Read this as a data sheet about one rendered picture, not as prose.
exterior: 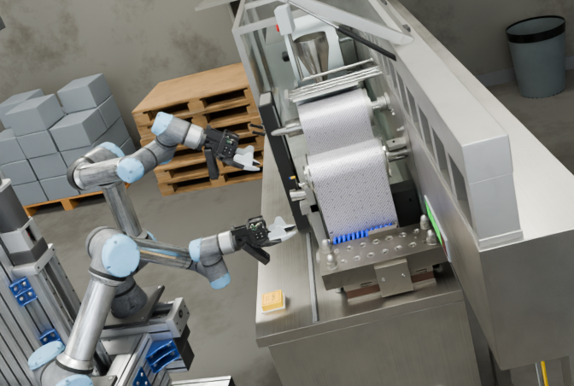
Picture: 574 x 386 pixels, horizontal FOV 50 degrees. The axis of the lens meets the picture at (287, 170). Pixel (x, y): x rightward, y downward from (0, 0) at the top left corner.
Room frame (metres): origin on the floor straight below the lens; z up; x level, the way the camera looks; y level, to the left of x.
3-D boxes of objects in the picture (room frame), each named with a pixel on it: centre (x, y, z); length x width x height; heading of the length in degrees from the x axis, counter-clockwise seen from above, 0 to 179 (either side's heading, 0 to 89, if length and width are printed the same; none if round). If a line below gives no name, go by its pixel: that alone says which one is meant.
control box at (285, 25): (2.42, -0.16, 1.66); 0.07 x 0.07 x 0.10; 71
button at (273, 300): (1.74, 0.18, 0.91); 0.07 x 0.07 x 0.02; 83
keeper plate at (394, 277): (1.58, -0.21, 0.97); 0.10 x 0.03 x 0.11; 83
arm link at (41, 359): (1.66, 0.90, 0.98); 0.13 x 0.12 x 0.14; 32
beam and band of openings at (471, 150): (2.48, -0.51, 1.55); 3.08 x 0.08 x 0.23; 173
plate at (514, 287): (2.47, -0.59, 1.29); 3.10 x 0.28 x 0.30; 173
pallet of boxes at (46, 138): (5.71, 1.94, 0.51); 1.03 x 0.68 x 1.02; 73
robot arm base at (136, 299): (2.14, 0.76, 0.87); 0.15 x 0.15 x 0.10
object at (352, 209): (1.80, -0.19, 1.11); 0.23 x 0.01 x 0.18; 83
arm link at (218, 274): (1.88, 0.35, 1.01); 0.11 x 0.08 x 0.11; 32
